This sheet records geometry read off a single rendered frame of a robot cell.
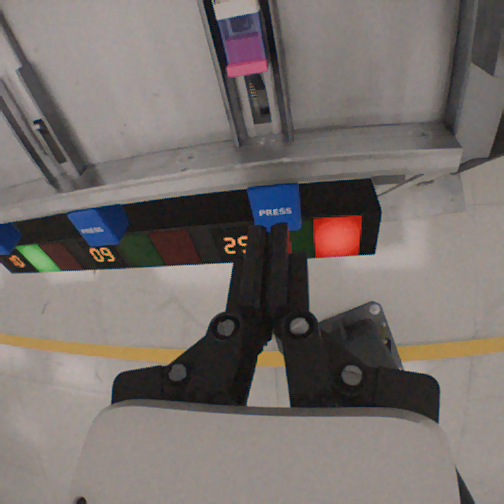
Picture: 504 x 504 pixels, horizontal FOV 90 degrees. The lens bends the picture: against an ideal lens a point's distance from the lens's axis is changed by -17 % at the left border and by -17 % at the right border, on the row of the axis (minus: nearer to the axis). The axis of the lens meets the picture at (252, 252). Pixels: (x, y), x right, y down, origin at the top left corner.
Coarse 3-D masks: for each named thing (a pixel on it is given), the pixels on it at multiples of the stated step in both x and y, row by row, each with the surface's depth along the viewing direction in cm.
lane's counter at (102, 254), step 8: (88, 248) 22; (96, 248) 22; (104, 248) 22; (112, 248) 22; (96, 256) 23; (104, 256) 22; (112, 256) 22; (96, 264) 23; (104, 264) 23; (112, 264) 23; (120, 264) 23
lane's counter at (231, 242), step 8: (216, 232) 19; (224, 232) 19; (232, 232) 19; (240, 232) 19; (216, 240) 20; (224, 240) 20; (232, 240) 20; (240, 240) 20; (224, 248) 20; (232, 248) 20; (240, 248) 20; (224, 256) 21; (232, 256) 21
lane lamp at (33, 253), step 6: (24, 246) 22; (30, 246) 22; (36, 246) 22; (24, 252) 23; (30, 252) 23; (36, 252) 23; (42, 252) 23; (30, 258) 24; (36, 258) 24; (42, 258) 24; (48, 258) 23; (36, 264) 24; (42, 264) 24; (48, 264) 24; (54, 264) 24; (42, 270) 25; (48, 270) 25; (54, 270) 25; (60, 270) 25
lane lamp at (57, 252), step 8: (48, 248) 22; (56, 248) 22; (64, 248) 22; (48, 256) 23; (56, 256) 23; (64, 256) 23; (72, 256) 23; (56, 264) 24; (64, 264) 24; (72, 264) 24; (80, 264) 24
